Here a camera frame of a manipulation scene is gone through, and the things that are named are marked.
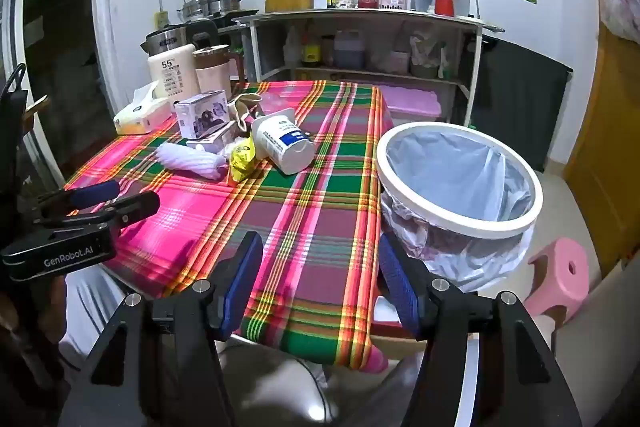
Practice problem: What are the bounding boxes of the crumpled plastic bag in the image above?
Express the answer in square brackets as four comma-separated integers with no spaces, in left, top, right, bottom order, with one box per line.
[409,29,446,68]

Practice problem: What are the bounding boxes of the stainless steel kettle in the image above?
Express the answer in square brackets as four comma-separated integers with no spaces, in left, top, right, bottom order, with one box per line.
[140,23,193,58]

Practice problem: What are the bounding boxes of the white paper tub blue label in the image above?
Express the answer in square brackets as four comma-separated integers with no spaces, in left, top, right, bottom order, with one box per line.
[250,108,316,175]

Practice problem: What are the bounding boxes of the orange wooden door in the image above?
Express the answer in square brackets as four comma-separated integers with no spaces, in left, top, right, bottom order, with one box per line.
[562,0,640,278]

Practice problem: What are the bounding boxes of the pink plastic tub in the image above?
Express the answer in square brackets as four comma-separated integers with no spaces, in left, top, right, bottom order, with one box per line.
[389,50,412,74]

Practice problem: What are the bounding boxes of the pink plastic stool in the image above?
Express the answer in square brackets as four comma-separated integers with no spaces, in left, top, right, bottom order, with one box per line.
[522,237,591,328]

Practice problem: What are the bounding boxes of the beige cloth bag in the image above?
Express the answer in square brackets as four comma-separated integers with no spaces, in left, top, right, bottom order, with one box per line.
[227,93,266,135]

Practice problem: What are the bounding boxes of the purple liquid jug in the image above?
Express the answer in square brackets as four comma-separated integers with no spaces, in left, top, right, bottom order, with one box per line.
[333,29,366,68]

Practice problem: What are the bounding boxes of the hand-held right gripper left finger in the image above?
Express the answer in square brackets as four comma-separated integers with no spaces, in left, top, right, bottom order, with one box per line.
[64,231,264,427]

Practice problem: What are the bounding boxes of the white trash bin with liner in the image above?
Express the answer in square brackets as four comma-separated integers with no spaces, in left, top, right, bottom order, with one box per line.
[380,129,536,295]

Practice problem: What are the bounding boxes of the white tissue pack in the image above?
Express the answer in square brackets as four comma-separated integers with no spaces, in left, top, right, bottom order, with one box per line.
[112,83,176,136]

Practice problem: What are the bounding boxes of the white plastic jug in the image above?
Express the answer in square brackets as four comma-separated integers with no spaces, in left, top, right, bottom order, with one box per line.
[282,27,302,68]

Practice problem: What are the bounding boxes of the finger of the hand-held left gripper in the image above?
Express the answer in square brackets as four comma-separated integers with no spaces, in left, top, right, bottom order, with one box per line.
[35,191,161,238]
[37,179,121,214]

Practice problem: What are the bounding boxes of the pink lidded storage box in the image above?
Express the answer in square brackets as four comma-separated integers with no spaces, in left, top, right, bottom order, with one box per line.
[375,84,443,122]

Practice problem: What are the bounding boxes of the small white purple box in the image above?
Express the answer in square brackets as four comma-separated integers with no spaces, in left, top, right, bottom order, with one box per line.
[187,122,238,155]

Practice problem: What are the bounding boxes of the yellow snack wrapper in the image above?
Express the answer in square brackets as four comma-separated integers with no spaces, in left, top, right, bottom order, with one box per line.
[227,137,258,182]

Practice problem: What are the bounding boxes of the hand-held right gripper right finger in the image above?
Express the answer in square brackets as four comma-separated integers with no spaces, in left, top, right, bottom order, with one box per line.
[377,232,583,427]

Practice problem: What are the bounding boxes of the white foam net sleeve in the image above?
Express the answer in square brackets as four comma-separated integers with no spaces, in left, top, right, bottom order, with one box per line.
[156,141,228,181]

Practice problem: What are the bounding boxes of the brown bottle yellow label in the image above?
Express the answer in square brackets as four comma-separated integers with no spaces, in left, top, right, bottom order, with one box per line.
[301,32,322,68]

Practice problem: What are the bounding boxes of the black cabinet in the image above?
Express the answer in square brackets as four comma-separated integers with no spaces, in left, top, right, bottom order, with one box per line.
[472,34,574,172]

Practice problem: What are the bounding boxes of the pink green plaid tablecloth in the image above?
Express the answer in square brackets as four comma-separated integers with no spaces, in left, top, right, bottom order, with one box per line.
[62,79,396,375]

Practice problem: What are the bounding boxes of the white shelf unit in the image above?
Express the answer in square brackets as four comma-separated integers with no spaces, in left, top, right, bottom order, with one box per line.
[232,9,506,128]

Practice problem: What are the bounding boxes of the white round waste bin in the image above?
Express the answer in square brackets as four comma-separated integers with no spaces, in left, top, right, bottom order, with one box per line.
[375,122,544,295]

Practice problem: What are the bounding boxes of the purple white carton box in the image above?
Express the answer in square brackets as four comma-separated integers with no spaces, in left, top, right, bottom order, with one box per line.
[173,89,232,140]

